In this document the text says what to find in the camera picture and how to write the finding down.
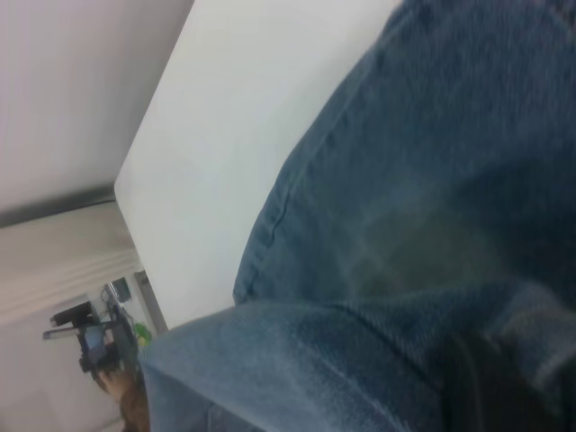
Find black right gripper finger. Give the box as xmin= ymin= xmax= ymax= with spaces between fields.
xmin=440 ymin=332 xmax=568 ymax=432

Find blue denim pants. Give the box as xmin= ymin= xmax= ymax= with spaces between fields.
xmin=137 ymin=0 xmax=576 ymax=432

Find brown background object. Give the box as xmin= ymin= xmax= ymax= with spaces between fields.
xmin=101 ymin=368 xmax=149 ymax=432

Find black background equipment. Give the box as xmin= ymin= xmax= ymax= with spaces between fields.
xmin=42 ymin=278 xmax=136 ymax=374

